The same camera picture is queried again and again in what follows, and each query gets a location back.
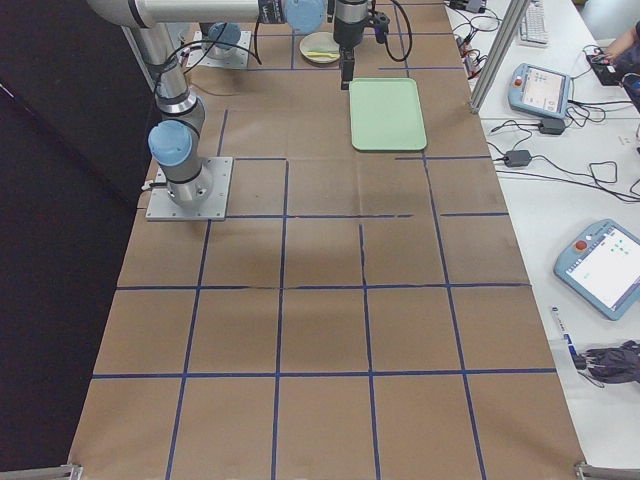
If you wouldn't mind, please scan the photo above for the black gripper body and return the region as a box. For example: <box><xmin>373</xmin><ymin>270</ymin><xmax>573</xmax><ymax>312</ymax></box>
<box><xmin>333</xmin><ymin>0</ymin><xmax>369</xmax><ymax>48</ymax></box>
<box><xmin>372</xmin><ymin>12</ymin><xmax>389</xmax><ymax>42</ymax></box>

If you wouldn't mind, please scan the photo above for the white round plate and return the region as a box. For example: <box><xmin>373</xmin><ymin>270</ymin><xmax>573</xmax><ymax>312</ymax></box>
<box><xmin>299</xmin><ymin>32</ymin><xmax>340</xmax><ymax>65</ymax></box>

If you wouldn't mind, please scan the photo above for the mint green tray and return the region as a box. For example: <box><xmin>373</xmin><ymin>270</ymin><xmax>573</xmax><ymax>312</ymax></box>
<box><xmin>349</xmin><ymin>78</ymin><xmax>427</xmax><ymax>152</ymax></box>

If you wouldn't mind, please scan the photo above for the white keyboard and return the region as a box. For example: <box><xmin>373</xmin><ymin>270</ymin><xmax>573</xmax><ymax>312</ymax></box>
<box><xmin>518</xmin><ymin>0</ymin><xmax>549</xmax><ymax>48</ymax></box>

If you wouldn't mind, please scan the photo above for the far teach pendant tablet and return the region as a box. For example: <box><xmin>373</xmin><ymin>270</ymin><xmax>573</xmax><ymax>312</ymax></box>
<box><xmin>508</xmin><ymin>63</ymin><xmax>571</xmax><ymax>120</ymax></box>

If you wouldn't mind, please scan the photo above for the teach pendant tablet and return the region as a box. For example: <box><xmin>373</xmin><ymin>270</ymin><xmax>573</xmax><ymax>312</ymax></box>
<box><xmin>508</xmin><ymin>63</ymin><xmax>571</xmax><ymax>120</ymax></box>
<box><xmin>554</xmin><ymin>219</ymin><xmax>639</xmax><ymax>321</ymax></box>

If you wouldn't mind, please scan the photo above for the black power adapter near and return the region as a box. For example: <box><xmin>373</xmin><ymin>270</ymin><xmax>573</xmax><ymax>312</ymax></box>
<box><xmin>503</xmin><ymin>150</ymin><xmax>532</xmax><ymax>168</ymax></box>

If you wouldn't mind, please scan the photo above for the black power adapter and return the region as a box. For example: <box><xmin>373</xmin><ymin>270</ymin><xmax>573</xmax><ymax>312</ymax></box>
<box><xmin>538</xmin><ymin>118</ymin><xmax>566</xmax><ymax>136</ymax></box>
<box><xmin>503</xmin><ymin>150</ymin><xmax>532</xmax><ymax>168</ymax></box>

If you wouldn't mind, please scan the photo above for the black power adapter far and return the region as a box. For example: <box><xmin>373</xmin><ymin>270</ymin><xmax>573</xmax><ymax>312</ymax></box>
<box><xmin>538</xmin><ymin>118</ymin><xmax>566</xmax><ymax>136</ymax></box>

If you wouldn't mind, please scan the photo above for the near teach pendant tablet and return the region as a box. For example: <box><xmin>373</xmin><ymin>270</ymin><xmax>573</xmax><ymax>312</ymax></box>
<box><xmin>554</xmin><ymin>219</ymin><xmax>639</xmax><ymax>321</ymax></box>

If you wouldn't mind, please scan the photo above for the dark folded umbrella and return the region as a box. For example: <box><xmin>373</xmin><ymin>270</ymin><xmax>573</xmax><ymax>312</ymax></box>
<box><xmin>572</xmin><ymin>340</ymin><xmax>639</xmax><ymax>388</ymax></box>

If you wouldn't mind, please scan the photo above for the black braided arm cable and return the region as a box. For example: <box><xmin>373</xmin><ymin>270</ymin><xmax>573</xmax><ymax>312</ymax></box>
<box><xmin>382</xmin><ymin>0</ymin><xmax>414</xmax><ymax>64</ymax></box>
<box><xmin>152</xmin><ymin>19</ymin><xmax>264</xmax><ymax>101</ymax></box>

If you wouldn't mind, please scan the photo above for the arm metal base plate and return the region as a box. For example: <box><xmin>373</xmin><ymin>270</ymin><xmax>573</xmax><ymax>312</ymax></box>
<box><xmin>185</xmin><ymin>31</ymin><xmax>251</xmax><ymax>70</ymax></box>
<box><xmin>145</xmin><ymin>157</ymin><xmax>234</xmax><ymax>221</ymax></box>

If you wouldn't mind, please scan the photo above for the aluminium frame post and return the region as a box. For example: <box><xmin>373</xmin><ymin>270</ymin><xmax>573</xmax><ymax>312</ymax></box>
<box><xmin>469</xmin><ymin>0</ymin><xmax>529</xmax><ymax>114</ymax></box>

